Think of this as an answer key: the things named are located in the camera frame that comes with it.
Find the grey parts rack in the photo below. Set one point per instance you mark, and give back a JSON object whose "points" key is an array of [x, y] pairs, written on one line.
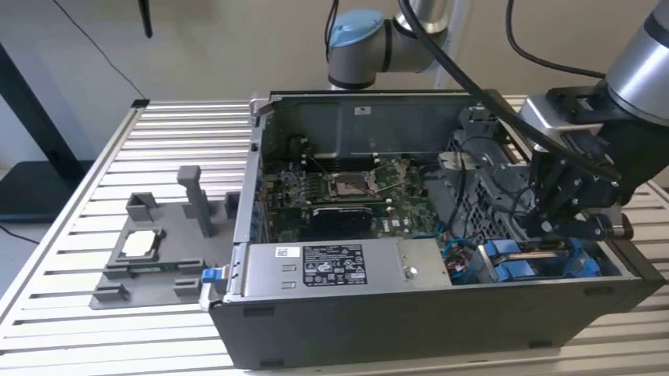
{"points": [[173, 282]]}

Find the black desk stand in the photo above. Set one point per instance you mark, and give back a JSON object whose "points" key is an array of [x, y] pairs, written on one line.
{"points": [[36, 192]]}

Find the green RAM stick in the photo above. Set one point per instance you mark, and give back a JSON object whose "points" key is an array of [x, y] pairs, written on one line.
{"points": [[154, 268]]}

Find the black graphics card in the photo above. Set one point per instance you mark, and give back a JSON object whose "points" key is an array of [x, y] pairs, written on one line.
{"points": [[342, 221]]}

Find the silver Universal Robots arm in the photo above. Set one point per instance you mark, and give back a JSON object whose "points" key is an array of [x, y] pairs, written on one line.
{"points": [[366, 51]]}

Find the black wrist bracket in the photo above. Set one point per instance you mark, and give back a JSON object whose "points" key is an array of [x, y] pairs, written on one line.
{"points": [[575, 100]]}

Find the CPU socket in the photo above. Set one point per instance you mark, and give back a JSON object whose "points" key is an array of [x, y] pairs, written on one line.
{"points": [[349, 185]]}

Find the silver wrist camera block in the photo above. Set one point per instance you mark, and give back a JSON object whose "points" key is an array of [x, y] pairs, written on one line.
{"points": [[547, 115]]}

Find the black table corner cap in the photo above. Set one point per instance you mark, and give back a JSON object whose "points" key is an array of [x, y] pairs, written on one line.
{"points": [[141, 103]]}

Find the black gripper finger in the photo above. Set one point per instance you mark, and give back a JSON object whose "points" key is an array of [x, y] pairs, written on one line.
{"points": [[575, 196], [547, 176]]}

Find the green motherboard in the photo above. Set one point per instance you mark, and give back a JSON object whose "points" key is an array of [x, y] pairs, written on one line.
{"points": [[408, 219]]}

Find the black open PC case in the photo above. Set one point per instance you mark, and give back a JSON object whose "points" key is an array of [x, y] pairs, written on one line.
{"points": [[397, 333]]}

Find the black hanging rod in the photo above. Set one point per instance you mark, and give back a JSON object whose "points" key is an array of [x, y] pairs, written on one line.
{"points": [[146, 19]]}

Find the black RAM slots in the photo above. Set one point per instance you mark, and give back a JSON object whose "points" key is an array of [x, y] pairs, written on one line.
{"points": [[345, 162]]}

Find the grey power supply unit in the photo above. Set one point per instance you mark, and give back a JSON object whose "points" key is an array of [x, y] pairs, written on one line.
{"points": [[334, 266]]}

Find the black side camera mount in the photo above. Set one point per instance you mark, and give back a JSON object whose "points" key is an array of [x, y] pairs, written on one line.
{"points": [[601, 227]]}

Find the silver CPU chip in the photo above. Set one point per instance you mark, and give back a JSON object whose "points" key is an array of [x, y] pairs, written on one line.
{"points": [[138, 243]]}

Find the grey metal disk bay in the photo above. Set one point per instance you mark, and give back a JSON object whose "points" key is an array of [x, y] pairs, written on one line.
{"points": [[473, 203]]}

